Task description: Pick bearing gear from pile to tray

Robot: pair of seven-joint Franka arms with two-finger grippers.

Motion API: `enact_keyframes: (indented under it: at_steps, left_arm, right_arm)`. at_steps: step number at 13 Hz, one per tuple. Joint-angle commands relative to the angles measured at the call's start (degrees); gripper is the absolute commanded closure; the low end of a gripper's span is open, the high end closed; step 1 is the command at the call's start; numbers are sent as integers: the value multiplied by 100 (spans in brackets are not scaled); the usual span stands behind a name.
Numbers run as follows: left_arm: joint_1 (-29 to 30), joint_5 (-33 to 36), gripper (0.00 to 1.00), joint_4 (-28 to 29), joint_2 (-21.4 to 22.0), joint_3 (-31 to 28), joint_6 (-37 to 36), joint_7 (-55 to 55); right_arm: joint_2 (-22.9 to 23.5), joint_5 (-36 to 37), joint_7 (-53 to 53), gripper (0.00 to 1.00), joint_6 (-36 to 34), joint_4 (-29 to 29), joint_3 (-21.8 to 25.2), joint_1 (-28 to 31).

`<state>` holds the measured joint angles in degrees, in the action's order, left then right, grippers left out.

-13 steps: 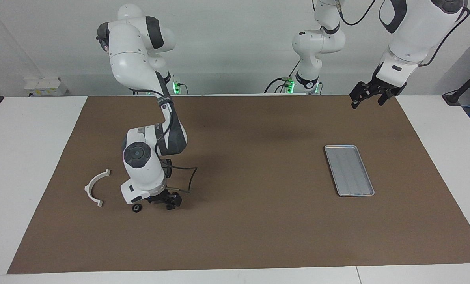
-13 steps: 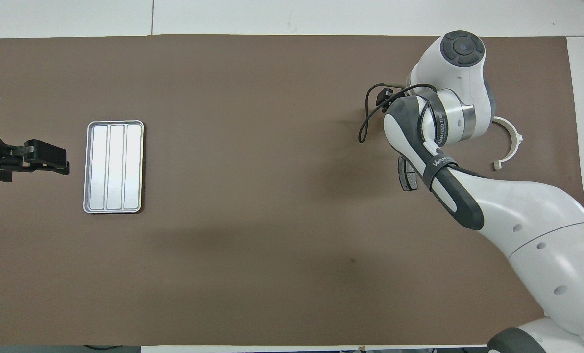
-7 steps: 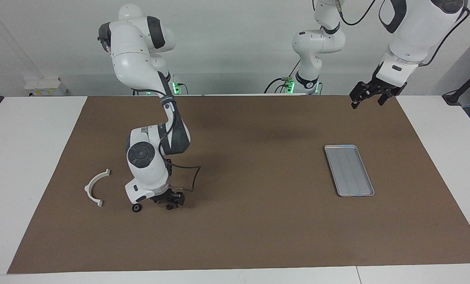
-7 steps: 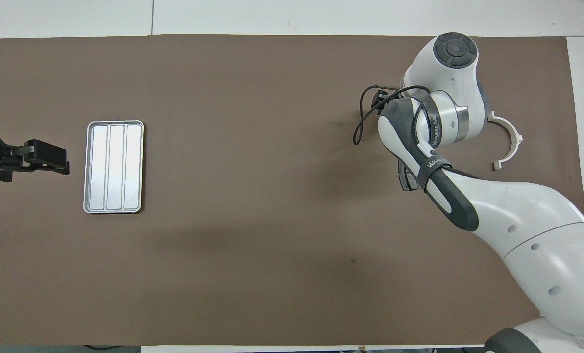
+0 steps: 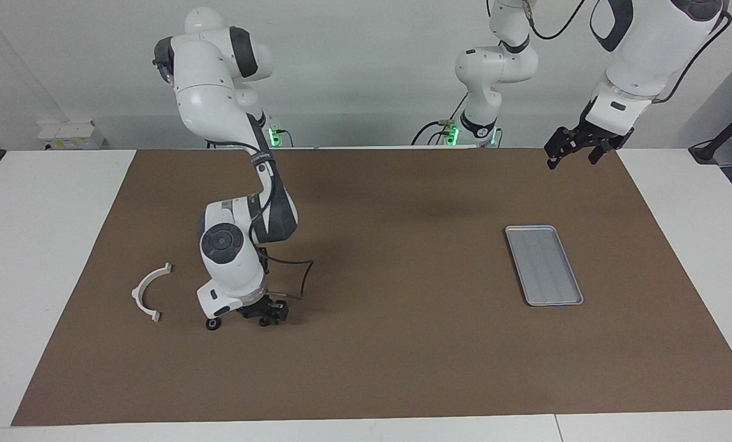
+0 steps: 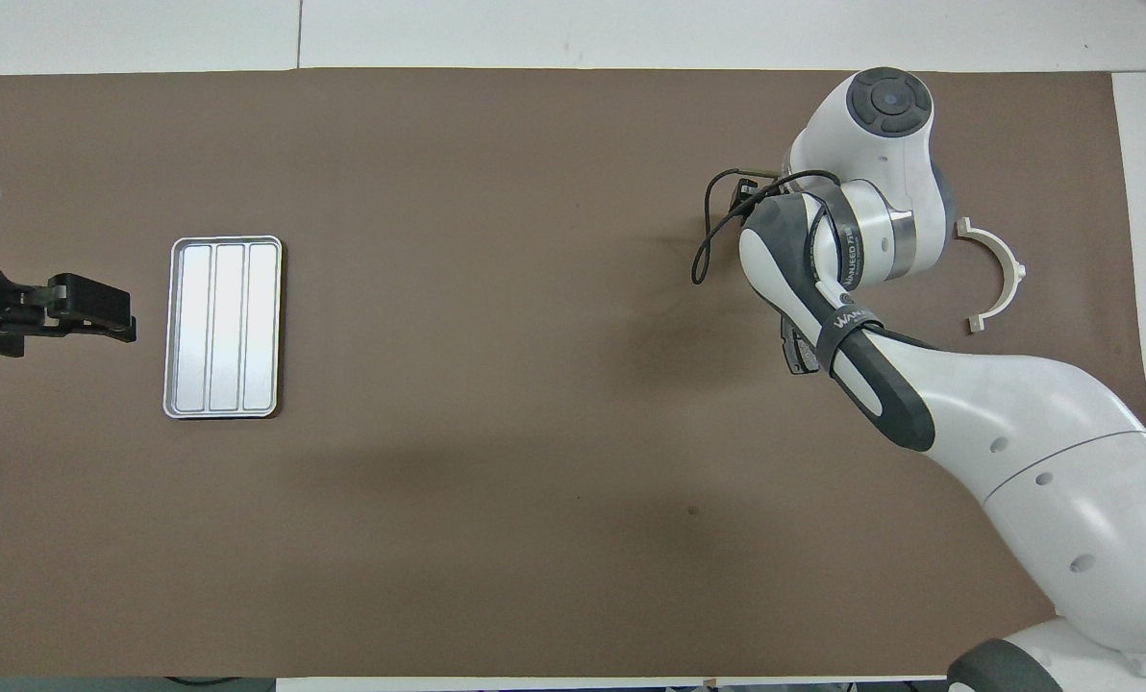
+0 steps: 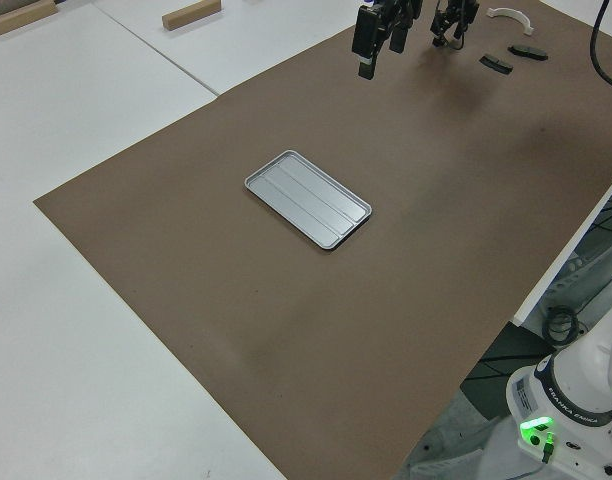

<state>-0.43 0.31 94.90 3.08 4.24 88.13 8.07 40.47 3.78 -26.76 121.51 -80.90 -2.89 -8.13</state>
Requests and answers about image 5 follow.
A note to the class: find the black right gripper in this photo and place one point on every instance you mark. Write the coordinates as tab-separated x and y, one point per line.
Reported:
264	308

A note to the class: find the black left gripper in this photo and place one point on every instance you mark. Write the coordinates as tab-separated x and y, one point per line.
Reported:
584	135

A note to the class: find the small black round part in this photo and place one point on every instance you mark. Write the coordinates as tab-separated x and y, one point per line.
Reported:
213	323

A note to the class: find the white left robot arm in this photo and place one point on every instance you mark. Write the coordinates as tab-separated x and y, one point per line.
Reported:
648	43

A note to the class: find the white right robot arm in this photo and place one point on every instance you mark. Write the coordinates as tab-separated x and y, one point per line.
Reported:
218	104

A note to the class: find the silver metal tray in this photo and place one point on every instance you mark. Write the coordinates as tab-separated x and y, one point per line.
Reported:
544	267

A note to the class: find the brown table mat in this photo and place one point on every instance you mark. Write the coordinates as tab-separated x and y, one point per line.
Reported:
403	356

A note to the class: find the black stand with pole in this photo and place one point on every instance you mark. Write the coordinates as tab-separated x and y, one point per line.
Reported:
719	138

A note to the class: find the white cardboard box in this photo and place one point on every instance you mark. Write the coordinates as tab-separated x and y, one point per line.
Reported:
71	135

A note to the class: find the white semicircular plastic bracket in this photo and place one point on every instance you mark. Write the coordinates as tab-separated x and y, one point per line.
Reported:
142	301

